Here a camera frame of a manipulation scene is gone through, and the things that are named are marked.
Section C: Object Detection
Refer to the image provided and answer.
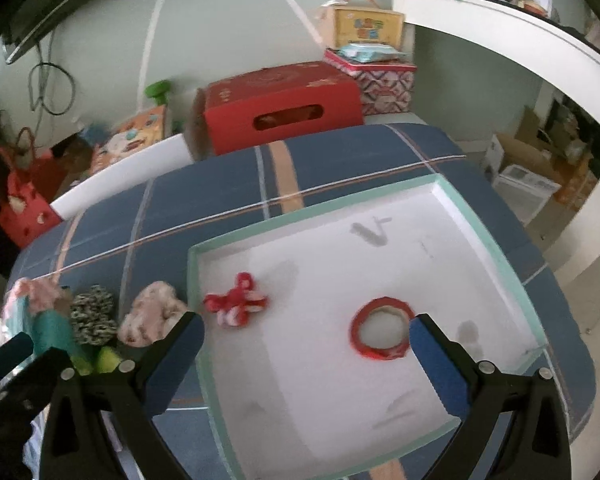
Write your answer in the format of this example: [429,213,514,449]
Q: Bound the blue plastic bag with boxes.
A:
[77,122,108,148]

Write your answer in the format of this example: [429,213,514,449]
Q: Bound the brown cardboard box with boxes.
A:
[497,132,563,186]

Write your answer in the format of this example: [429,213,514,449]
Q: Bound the blue plaid blanket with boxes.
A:
[7,122,598,480]

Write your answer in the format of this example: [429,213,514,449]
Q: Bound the colourful toy box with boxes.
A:
[91,106,173,173]

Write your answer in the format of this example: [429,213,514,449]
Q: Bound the red felt bag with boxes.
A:
[0,127,63,248]

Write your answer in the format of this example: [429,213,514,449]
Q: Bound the white box with mint rim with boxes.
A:
[186,174,548,480]

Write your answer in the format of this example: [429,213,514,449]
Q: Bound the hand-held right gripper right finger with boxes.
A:
[409,314,573,480]

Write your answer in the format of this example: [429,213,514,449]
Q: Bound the leopard print scrunchie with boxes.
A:
[69,285,118,347]

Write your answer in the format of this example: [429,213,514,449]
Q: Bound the green tissue pack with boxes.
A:
[77,345,123,376]

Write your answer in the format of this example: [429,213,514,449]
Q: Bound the green dumbbell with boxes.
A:
[145,81,172,109]

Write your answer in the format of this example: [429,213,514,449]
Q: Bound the white storage bin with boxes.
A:
[50,134,193,221]

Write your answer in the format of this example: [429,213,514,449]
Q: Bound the patterned tin box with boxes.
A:
[324,49,417,116]

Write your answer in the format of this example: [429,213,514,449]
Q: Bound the red tape roll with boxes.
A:
[350,297,416,361]

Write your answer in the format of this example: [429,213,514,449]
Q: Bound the teal cloth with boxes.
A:
[27,310,93,376]

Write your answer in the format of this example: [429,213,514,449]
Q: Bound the pink floral scrunchie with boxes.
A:
[117,281,188,348]

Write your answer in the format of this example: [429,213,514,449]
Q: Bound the white desk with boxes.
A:
[390,0,600,281]

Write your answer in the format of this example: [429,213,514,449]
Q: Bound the white appliance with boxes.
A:
[495,162,561,223]

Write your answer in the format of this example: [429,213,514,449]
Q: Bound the pink striped cloth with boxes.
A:
[7,278,63,316]

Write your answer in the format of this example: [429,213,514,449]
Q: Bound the light blue wipes pack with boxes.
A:
[337,42,408,64]

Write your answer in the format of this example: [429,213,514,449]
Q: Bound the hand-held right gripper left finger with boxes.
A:
[37,311,206,480]

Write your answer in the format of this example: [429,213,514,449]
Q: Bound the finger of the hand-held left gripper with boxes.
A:
[0,332,35,377]
[0,347,71,406]

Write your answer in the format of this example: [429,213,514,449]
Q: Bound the red cardboard box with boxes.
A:
[192,61,366,157]

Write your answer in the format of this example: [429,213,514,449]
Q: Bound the yellow toy case with handle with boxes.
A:
[321,0,406,53]

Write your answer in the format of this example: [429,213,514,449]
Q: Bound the black wall television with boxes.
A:
[2,0,136,63]

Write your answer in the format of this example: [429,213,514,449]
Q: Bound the black cable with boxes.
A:
[28,42,76,116]

